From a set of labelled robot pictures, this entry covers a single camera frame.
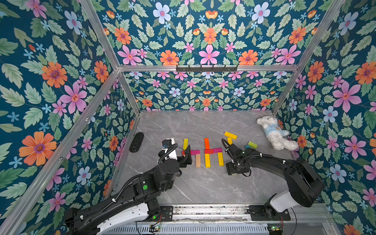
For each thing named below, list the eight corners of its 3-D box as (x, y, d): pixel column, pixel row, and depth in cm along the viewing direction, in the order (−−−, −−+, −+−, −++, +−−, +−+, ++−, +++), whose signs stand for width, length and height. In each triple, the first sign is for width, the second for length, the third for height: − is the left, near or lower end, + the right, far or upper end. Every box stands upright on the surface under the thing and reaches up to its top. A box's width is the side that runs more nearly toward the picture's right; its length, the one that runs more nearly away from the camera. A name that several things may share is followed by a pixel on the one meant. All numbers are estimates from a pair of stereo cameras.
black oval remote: (129, 152, 99) (127, 149, 96) (138, 134, 108) (136, 131, 106) (137, 153, 99) (136, 150, 96) (145, 135, 108) (143, 132, 105)
